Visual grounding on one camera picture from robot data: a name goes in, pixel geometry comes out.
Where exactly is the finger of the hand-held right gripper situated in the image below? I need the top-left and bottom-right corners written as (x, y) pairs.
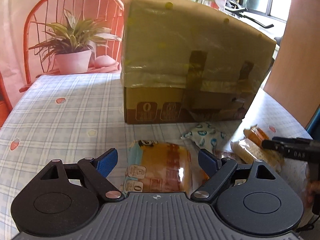
top-left (261, 137), bottom-right (312, 160)

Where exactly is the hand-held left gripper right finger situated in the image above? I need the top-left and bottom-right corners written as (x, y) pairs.
top-left (190, 149), bottom-right (280, 202)

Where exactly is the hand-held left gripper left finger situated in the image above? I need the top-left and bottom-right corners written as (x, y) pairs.
top-left (37, 148), bottom-right (125, 202)

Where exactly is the small orange snack packet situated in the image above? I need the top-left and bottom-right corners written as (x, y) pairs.
top-left (244, 126), bottom-right (271, 143)

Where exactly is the white blue snack packet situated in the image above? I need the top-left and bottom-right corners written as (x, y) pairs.
top-left (181, 122), bottom-right (227, 153)

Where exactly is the clear wafer packet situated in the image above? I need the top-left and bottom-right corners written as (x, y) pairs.
top-left (230, 139), bottom-right (285, 173)

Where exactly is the clear bread packet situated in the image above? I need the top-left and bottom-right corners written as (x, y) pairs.
top-left (122, 140), bottom-right (193, 193)

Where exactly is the taped cardboard box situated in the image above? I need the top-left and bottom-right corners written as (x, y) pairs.
top-left (120, 0), bottom-right (277, 125)

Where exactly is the person's right hand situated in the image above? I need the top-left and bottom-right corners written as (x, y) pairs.
top-left (305, 180), bottom-right (316, 204)

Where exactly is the blue curtain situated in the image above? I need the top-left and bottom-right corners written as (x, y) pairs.
top-left (306, 109), bottom-right (320, 138)

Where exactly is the wooden panel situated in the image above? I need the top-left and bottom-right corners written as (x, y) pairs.
top-left (263, 0), bottom-right (320, 131)

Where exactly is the black exercise bike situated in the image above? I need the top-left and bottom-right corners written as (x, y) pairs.
top-left (224, 0), bottom-right (283, 46)

